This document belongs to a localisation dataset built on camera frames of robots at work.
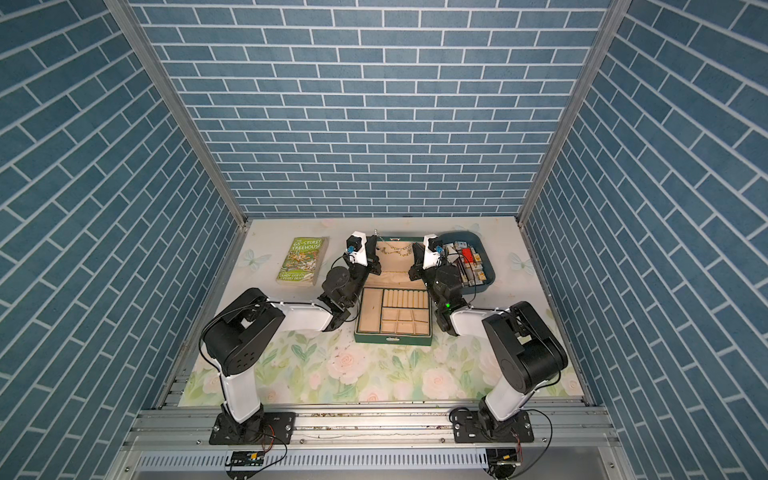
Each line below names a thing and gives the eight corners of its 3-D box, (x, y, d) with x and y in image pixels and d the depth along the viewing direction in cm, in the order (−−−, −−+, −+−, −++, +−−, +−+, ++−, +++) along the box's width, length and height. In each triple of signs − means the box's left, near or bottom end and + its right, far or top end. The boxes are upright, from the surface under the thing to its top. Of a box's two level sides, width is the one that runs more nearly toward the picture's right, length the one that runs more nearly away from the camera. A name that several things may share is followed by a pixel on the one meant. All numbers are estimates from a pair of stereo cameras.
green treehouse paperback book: (278, 285, 103) (275, 280, 100) (292, 241, 116) (290, 236, 113) (317, 285, 103) (315, 280, 100) (326, 241, 116) (325, 236, 113)
